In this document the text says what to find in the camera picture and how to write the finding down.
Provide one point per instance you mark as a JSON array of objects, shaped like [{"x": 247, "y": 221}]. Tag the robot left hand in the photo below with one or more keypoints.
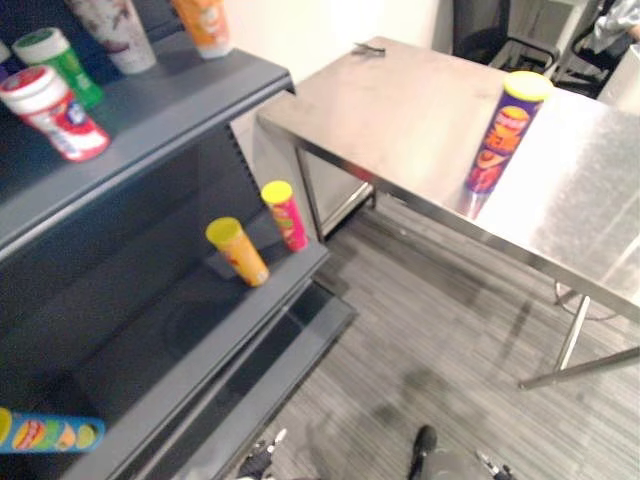
[{"x": 257, "y": 462}]

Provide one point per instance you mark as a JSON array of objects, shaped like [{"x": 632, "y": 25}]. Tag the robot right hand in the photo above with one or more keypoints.
[{"x": 495, "y": 470}]

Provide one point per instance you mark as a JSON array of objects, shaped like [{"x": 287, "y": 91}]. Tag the orange chips can yellow lid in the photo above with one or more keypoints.
[{"x": 240, "y": 255}]

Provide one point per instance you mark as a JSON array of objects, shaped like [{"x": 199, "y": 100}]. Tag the blue chips can yellow lid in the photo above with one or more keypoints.
[{"x": 47, "y": 432}]

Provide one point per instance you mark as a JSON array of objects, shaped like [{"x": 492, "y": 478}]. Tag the pink chips can yellow lid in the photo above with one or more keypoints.
[{"x": 287, "y": 220}]

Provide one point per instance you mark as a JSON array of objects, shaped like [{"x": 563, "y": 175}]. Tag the purple chips can yellow lid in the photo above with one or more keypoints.
[{"x": 502, "y": 140}]

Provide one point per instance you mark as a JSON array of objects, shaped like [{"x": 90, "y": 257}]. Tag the dark grey shelf unit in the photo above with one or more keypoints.
[{"x": 150, "y": 125}]

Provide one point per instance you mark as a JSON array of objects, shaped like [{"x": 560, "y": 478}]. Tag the red white gum bottle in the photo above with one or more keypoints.
[{"x": 55, "y": 117}]

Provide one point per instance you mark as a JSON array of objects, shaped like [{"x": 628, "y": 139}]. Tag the orange chips can white base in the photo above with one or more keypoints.
[{"x": 205, "y": 25}]

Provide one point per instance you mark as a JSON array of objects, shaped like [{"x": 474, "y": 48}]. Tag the green gum bottle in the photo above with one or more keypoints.
[{"x": 67, "y": 62}]

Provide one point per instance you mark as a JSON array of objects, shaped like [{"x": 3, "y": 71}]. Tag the white purple chips can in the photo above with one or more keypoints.
[{"x": 122, "y": 35}]

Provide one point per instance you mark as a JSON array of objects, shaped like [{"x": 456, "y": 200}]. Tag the robot dark foot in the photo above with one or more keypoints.
[{"x": 424, "y": 447}]

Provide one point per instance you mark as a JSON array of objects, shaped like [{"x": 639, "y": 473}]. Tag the stainless steel table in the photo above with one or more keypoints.
[{"x": 410, "y": 120}]

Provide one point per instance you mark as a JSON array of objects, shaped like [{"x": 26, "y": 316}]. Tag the black office chair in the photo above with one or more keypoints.
[
  {"x": 480, "y": 25},
  {"x": 582, "y": 65}
]

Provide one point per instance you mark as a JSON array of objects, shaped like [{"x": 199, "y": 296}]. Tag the small black tool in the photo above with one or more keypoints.
[{"x": 369, "y": 48}]

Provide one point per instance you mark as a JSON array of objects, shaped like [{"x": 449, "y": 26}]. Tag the person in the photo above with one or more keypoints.
[{"x": 617, "y": 25}]

